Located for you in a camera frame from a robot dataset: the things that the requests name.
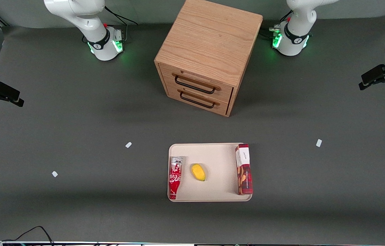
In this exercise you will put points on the red cookie box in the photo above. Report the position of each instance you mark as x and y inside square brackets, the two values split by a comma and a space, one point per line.
[244, 171]

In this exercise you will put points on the beige plastic tray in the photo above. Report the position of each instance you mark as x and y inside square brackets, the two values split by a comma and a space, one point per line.
[219, 171]

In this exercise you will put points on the wooden drawer cabinet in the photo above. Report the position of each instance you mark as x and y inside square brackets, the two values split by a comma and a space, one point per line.
[209, 34]

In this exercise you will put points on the red cola bottle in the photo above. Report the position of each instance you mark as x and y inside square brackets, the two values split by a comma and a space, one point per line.
[175, 176]

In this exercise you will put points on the yellow mango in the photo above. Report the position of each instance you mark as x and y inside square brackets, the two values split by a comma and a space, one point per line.
[198, 172]

